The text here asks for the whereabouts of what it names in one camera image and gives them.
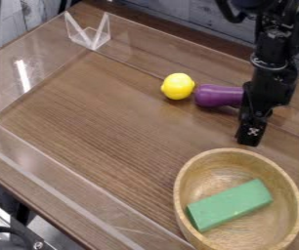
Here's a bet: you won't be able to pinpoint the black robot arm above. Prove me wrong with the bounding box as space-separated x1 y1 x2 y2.
215 0 299 146

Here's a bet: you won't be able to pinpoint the yellow toy lemon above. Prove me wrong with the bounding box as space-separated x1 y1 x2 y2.
160 72 196 101

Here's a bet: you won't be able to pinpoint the brown wooden bowl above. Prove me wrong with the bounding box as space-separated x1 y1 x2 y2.
174 148 299 250

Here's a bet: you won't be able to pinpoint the green rectangular block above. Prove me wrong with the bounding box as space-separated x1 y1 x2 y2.
186 179 272 232

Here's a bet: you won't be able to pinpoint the purple toy eggplant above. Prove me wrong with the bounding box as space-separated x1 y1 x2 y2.
195 84 244 107

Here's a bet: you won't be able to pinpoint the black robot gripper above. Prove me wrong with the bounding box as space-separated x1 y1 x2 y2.
236 55 299 146

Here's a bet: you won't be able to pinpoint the clear acrylic corner bracket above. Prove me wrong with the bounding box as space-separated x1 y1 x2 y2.
64 12 111 51

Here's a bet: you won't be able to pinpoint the black cable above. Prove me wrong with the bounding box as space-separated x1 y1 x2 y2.
0 226 35 250

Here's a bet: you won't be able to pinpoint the clear acrylic tray walls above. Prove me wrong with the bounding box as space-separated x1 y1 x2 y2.
0 5 299 250

